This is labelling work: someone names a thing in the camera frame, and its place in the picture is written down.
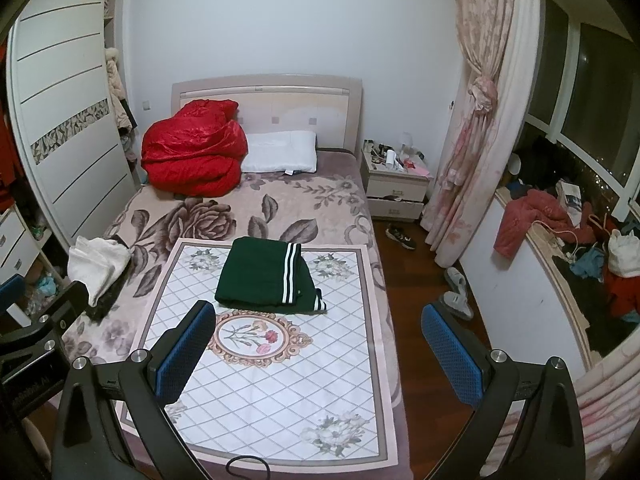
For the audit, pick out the white cloth garment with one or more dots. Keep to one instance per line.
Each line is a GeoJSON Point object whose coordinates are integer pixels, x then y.
{"type": "Point", "coordinates": [97, 265]}

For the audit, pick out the pink floral cloth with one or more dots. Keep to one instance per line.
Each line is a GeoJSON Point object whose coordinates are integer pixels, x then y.
{"type": "Point", "coordinates": [610, 395]}

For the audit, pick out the beige bed headboard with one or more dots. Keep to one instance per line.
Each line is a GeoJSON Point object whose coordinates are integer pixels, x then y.
{"type": "Point", "coordinates": [300, 105]}

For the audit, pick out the green jacket with white stripes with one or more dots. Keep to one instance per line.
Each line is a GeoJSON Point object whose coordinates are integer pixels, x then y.
{"type": "Point", "coordinates": [260, 272]}

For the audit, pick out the white power strip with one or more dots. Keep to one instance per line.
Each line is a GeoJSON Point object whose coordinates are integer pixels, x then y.
{"type": "Point", "coordinates": [557, 242]}

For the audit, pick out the white window seat cabinet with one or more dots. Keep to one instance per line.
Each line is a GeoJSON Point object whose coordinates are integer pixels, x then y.
{"type": "Point", "coordinates": [515, 290]}

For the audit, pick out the white drawer cabinet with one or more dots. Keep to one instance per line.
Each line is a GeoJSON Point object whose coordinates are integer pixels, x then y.
{"type": "Point", "coordinates": [12, 245]}

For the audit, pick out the large window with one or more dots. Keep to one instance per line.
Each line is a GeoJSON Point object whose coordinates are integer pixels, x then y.
{"type": "Point", "coordinates": [595, 85]}

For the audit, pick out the pink paper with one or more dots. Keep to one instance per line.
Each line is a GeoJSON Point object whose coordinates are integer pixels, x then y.
{"type": "Point", "coordinates": [416, 167]}

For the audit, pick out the hanging clothes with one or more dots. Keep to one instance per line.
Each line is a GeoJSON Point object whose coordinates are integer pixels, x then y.
{"type": "Point", "coordinates": [117, 105]}

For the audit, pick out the white bag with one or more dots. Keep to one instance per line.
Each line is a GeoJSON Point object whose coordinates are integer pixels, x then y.
{"type": "Point", "coordinates": [624, 255]}

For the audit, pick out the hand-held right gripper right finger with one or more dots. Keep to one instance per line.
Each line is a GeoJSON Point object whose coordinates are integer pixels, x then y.
{"type": "Point", "coordinates": [450, 352]}

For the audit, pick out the white diamond-pattern floral mat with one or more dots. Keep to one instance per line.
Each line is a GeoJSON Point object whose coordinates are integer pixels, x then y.
{"type": "Point", "coordinates": [280, 370]}

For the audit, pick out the pink floral curtain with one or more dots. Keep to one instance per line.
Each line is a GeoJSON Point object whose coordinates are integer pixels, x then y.
{"type": "Point", "coordinates": [480, 110]}

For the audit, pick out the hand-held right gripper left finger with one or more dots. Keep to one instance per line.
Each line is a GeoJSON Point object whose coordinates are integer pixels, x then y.
{"type": "Point", "coordinates": [185, 350]}

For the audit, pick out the black sneaker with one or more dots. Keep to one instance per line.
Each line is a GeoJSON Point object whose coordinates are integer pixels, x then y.
{"type": "Point", "coordinates": [401, 236]}

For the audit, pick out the red garment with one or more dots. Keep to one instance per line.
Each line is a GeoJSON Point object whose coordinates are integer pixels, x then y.
{"type": "Point", "coordinates": [530, 215]}

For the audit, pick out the mauve floral bed blanket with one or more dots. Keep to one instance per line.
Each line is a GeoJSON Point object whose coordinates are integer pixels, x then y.
{"type": "Point", "coordinates": [210, 212]}

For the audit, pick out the white nightstand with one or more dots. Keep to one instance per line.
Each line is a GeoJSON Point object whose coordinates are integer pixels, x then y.
{"type": "Point", "coordinates": [395, 187]}

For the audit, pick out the white box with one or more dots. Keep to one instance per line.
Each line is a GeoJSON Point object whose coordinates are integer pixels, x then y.
{"type": "Point", "coordinates": [569, 195]}

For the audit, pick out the white pillow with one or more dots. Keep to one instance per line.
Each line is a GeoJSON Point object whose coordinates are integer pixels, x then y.
{"type": "Point", "coordinates": [282, 152]}

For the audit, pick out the dark cloth pile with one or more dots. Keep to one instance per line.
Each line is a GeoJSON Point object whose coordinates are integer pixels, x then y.
{"type": "Point", "coordinates": [585, 305]}

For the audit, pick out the red quilt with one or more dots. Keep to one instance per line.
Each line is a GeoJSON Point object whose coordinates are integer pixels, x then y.
{"type": "Point", "coordinates": [195, 155]}

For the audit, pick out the white slipper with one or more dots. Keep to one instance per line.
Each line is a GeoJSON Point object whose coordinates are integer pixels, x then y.
{"type": "Point", "coordinates": [456, 280]}
{"type": "Point", "coordinates": [457, 305]}

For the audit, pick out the white wardrobe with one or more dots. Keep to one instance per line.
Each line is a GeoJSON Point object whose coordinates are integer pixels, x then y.
{"type": "Point", "coordinates": [70, 125]}

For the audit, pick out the blue cloth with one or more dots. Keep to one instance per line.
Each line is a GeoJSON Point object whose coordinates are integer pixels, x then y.
{"type": "Point", "coordinates": [590, 262]}

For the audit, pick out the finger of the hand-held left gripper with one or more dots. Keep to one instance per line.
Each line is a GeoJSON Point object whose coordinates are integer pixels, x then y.
{"type": "Point", "coordinates": [11, 294]}
{"type": "Point", "coordinates": [60, 310]}

